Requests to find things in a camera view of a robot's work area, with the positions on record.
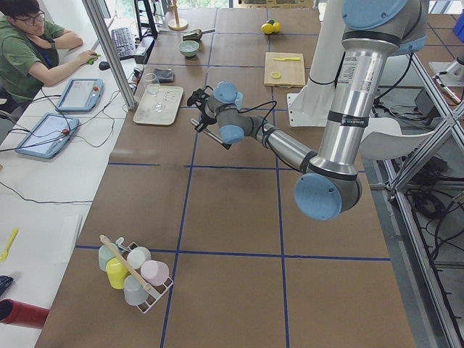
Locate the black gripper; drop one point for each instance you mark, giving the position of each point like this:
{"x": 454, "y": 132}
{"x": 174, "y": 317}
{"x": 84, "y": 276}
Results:
{"x": 206, "y": 118}

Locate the light blue plastic cup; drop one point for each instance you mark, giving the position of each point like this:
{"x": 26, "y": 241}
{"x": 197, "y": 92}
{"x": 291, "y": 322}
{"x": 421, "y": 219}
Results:
{"x": 239, "y": 100}

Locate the yellow lemon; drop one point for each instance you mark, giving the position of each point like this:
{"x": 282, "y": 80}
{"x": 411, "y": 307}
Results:
{"x": 276, "y": 27}
{"x": 267, "y": 28}

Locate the white cup in rack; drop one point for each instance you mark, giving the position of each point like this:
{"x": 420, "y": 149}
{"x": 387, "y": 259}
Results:
{"x": 138, "y": 256}

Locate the pink cup in rack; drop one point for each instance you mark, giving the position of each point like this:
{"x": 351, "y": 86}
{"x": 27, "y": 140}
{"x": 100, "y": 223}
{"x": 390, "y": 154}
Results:
{"x": 155, "y": 272}

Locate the green cup in rack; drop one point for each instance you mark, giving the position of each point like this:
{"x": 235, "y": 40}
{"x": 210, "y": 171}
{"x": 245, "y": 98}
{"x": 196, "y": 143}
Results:
{"x": 104, "y": 256}

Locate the yellow cup in rack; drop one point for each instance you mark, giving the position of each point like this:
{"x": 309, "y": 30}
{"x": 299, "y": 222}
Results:
{"x": 116, "y": 273}

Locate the grey cup in rack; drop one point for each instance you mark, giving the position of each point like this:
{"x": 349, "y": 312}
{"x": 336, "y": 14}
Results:
{"x": 133, "y": 292}

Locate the cream bear tray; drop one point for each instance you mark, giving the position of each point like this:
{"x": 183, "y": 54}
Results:
{"x": 170, "y": 96}

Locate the clear wine glass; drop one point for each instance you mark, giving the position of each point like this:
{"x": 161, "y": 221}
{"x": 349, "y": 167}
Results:
{"x": 152, "y": 88}

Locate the grey folded cloth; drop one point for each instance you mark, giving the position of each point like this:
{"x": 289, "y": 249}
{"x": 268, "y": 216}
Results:
{"x": 164, "y": 75}

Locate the green bowl with ice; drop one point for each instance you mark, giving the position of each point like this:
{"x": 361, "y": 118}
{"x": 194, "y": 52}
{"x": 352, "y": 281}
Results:
{"x": 189, "y": 48}

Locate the metal ice scoop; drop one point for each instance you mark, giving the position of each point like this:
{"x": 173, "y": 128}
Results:
{"x": 196, "y": 35}

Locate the wooden cutting board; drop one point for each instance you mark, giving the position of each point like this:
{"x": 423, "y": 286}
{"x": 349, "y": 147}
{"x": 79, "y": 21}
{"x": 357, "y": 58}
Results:
{"x": 292, "y": 73}

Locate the wooden mug tree stand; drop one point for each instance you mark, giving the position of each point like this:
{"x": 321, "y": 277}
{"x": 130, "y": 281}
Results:
{"x": 175, "y": 22}

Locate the yellow plastic knife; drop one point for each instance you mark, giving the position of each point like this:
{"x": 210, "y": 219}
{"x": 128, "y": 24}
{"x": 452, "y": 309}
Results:
{"x": 287, "y": 59}

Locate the black computer mouse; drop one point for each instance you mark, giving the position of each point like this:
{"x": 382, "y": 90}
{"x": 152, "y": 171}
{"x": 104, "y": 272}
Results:
{"x": 104, "y": 66}

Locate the black keyboard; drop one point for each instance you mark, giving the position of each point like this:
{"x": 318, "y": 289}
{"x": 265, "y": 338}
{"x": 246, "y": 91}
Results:
{"x": 124, "y": 42}

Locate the upper blue teach pendant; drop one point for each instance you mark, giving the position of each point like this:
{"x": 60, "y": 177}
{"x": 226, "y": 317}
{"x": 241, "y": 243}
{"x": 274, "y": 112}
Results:
{"x": 80, "y": 95}

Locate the blue teach pendant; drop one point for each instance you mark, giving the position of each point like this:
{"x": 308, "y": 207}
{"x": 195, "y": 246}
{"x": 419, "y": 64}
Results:
{"x": 49, "y": 136}
{"x": 80, "y": 95}

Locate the lower blue teach pendant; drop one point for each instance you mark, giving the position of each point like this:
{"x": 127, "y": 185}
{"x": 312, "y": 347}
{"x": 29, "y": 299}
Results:
{"x": 49, "y": 136}

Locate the person in green shirt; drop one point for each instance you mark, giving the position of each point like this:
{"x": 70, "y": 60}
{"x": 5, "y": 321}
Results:
{"x": 29, "y": 51}

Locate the yellow spatula on desk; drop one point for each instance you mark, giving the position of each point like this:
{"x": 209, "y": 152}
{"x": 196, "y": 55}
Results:
{"x": 5, "y": 251}

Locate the red bottle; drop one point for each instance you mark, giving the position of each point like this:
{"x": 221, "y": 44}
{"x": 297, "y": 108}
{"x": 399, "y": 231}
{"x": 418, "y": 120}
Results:
{"x": 23, "y": 314}

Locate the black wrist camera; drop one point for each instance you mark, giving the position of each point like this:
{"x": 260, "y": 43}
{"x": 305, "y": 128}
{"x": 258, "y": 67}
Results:
{"x": 199, "y": 98}

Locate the wooden rack handle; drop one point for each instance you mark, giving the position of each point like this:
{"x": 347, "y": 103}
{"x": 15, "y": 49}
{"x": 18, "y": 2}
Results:
{"x": 145, "y": 285}

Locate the aluminium frame post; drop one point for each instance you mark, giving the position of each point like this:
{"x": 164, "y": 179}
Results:
{"x": 97, "y": 20}

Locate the white wire cup rack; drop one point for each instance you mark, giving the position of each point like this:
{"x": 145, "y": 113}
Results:
{"x": 158, "y": 291}

